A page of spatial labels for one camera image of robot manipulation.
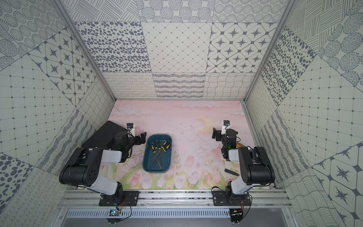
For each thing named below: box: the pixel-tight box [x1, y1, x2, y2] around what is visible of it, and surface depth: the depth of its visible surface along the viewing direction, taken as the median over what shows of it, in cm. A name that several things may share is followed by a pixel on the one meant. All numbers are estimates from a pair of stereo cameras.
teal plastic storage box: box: [142, 133, 173, 174], surface depth 90 cm
